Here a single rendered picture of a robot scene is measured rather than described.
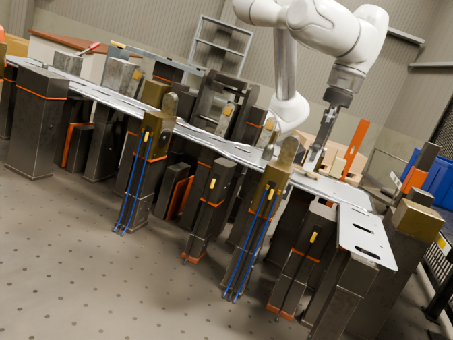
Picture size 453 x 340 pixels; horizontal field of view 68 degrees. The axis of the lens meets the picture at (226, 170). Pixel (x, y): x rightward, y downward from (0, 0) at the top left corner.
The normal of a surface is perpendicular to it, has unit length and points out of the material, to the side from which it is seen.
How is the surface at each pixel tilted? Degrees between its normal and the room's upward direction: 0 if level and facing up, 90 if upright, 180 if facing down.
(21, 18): 90
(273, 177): 90
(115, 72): 90
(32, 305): 0
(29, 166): 90
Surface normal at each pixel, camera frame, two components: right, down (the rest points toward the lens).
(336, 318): -0.33, 0.18
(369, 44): 0.44, 0.44
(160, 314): 0.31, -0.91
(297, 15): -0.72, -0.03
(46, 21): -0.01, 0.29
